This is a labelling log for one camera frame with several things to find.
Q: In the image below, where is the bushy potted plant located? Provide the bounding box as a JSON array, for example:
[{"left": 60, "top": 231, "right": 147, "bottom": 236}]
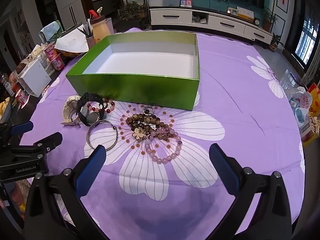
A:
[{"left": 117, "top": 1, "right": 148, "bottom": 22}]

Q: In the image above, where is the white paper sheet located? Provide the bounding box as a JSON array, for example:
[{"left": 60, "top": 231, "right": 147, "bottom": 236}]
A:
[{"left": 54, "top": 31, "right": 91, "bottom": 53}]

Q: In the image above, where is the black wrist watch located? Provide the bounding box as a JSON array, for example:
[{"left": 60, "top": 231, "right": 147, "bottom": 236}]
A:
[{"left": 76, "top": 92, "right": 107, "bottom": 127}]

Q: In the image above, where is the silver bangle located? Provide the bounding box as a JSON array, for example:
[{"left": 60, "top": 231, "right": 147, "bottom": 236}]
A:
[{"left": 86, "top": 120, "right": 118, "bottom": 152}]

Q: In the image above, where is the brown bead bracelet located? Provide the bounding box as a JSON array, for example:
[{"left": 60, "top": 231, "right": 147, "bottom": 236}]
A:
[{"left": 125, "top": 112, "right": 173, "bottom": 137}]

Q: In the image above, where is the white television cabinet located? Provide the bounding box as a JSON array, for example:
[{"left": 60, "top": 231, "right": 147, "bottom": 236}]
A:
[{"left": 149, "top": 6, "right": 273, "bottom": 45}]

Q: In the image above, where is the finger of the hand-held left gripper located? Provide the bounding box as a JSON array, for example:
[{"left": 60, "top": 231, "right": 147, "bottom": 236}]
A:
[
  {"left": 0, "top": 121, "right": 34, "bottom": 147},
  {"left": 9, "top": 132, "right": 63, "bottom": 155}
]

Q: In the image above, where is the potted plant red pot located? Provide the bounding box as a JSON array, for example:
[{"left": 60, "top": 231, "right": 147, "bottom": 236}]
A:
[{"left": 261, "top": 7, "right": 278, "bottom": 32}]

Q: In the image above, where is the pink bead bracelet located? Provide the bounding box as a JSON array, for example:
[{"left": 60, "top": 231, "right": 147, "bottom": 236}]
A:
[{"left": 144, "top": 127, "right": 183, "bottom": 164}]

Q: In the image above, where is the purple floral tablecloth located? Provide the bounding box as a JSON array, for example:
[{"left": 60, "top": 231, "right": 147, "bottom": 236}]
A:
[{"left": 19, "top": 27, "right": 307, "bottom": 240}]

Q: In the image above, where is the silver ring pendant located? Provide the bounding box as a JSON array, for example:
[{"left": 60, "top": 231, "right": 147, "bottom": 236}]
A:
[{"left": 142, "top": 105, "right": 155, "bottom": 117}]

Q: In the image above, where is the small potted plant yellow pot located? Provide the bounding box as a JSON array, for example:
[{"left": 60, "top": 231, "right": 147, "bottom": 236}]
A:
[{"left": 269, "top": 33, "right": 285, "bottom": 52}]

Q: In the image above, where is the pen holder with pens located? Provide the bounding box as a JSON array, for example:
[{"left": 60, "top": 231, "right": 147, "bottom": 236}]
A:
[{"left": 77, "top": 25, "right": 97, "bottom": 50}]

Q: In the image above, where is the light blue green cloth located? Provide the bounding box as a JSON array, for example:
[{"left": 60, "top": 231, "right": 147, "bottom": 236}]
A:
[{"left": 39, "top": 20, "right": 63, "bottom": 42}]

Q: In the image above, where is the cream white wrist watch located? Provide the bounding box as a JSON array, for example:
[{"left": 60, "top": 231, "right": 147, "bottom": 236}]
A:
[{"left": 59, "top": 95, "right": 83, "bottom": 128}]

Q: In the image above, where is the red yellow snack package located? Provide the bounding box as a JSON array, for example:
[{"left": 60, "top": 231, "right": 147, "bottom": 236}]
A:
[{"left": 300, "top": 82, "right": 320, "bottom": 147}]

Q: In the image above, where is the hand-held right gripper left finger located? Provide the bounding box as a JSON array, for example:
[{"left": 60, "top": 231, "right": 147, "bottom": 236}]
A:
[{"left": 24, "top": 144, "right": 110, "bottom": 240}]

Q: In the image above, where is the red bead bracelet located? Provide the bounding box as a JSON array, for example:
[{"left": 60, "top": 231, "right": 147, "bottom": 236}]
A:
[{"left": 86, "top": 99, "right": 117, "bottom": 114}]

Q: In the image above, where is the pink yogurt cup pack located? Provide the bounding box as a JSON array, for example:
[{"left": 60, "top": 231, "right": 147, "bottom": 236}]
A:
[{"left": 44, "top": 43, "right": 65, "bottom": 71}]

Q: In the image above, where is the white plastic bag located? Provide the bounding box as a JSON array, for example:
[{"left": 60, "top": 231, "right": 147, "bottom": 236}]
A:
[{"left": 287, "top": 86, "right": 313, "bottom": 130}]

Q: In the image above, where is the window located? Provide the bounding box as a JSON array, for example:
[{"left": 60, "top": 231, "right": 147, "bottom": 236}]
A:
[{"left": 295, "top": 19, "right": 320, "bottom": 68}]

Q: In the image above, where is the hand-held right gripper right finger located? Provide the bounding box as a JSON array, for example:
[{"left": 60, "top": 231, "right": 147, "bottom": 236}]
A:
[{"left": 209, "top": 144, "right": 292, "bottom": 240}]

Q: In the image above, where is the beige jar brown lid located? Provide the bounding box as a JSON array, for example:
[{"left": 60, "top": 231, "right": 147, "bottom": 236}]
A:
[{"left": 90, "top": 15, "right": 112, "bottom": 44}]

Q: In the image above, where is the white cardboard box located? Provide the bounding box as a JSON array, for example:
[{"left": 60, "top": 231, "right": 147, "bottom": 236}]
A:
[{"left": 17, "top": 59, "right": 52, "bottom": 98}]

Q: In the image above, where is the green cardboard box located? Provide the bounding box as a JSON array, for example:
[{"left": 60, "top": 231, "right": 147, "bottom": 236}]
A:
[{"left": 65, "top": 31, "right": 200, "bottom": 111}]

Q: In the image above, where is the yellow white box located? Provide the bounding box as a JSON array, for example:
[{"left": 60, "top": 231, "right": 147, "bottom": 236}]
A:
[{"left": 236, "top": 6, "right": 254, "bottom": 22}]

